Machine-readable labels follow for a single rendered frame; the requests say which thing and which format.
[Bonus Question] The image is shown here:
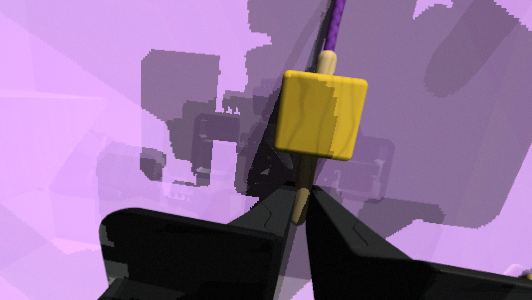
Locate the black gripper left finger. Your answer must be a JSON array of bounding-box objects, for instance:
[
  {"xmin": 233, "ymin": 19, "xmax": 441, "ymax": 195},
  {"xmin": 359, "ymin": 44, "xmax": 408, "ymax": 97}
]
[{"xmin": 98, "ymin": 181, "xmax": 296, "ymax": 300}]

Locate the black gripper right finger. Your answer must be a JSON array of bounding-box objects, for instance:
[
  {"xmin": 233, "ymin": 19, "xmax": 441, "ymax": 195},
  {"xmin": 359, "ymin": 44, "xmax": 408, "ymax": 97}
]
[{"xmin": 306, "ymin": 185, "xmax": 532, "ymax": 300}]

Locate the yellow wooden block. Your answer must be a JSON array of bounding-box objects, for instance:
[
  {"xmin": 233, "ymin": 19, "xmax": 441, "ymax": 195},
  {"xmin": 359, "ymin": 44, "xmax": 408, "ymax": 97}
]
[{"xmin": 273, "ymin": 70, "xmax": 367, "ymax": 161}]

